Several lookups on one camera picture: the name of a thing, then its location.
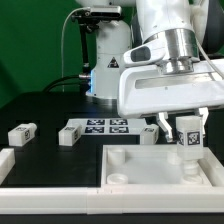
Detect white U-shaped fence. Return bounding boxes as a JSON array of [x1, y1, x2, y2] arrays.
[[0, 149, 224, 214]]

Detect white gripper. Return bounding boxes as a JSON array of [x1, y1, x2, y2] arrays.
[[117, 44, 224, 143]]

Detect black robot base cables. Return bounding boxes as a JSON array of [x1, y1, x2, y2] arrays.
[[41, 74, 92, 93]]

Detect white square tabletop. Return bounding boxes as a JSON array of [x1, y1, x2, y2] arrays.
[[101, 145, 224, 187]]

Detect white camera cable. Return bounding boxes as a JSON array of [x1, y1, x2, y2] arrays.
[[60, 7, 88, 93]]

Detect black camera on mount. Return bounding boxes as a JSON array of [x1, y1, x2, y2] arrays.
[[71, 6, 123, 75]]

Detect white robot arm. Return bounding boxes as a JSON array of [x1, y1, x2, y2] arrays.
[[77, 0, 224, 118]]

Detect white marker sheet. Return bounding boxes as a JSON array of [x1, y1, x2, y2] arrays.
[[67, 118, 146, 135]]

